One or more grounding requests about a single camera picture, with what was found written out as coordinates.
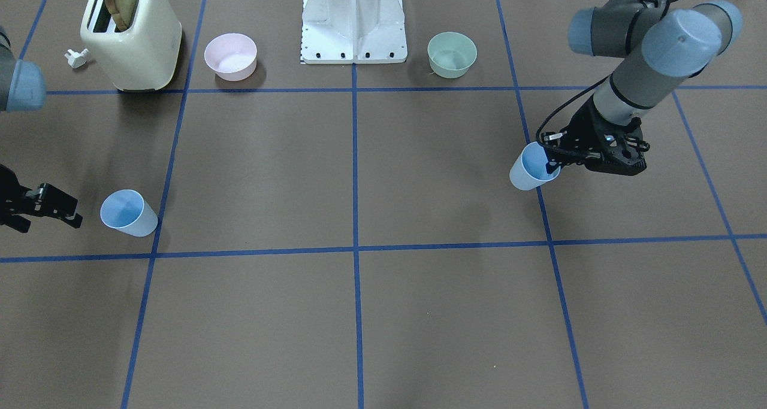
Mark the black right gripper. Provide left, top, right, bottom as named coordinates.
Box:
left=1, top=165, right=84, bottom=234

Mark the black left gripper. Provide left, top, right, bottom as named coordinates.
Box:
left=540, top=98, right=650, bottom=176

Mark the light blue cup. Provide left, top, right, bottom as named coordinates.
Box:
left=509, top=142, right=561, bottom=191
left=99, top=190, right=159, bottom=237

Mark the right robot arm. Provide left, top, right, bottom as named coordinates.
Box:
left=1, top=29, right=83, bottom=234

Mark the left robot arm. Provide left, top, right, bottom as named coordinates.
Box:
left=535, top=0, right=744, bottom=176

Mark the green bowl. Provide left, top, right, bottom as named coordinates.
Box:
left=427, top=31, right=478, bottom=79

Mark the white plug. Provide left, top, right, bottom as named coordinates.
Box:
left=65, top=49, right=90, bottom=69

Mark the cream toaster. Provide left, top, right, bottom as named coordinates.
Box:
left=80, top=0, right=183, bottom=92

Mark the pink bowl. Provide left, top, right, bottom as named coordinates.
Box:
left=203, top=33, right=258, bottom=81

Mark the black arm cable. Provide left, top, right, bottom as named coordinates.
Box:
left=535, top=0, right=672, bottom=146

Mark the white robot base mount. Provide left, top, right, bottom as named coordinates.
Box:
left=300, top=0, right=408, bottom=65

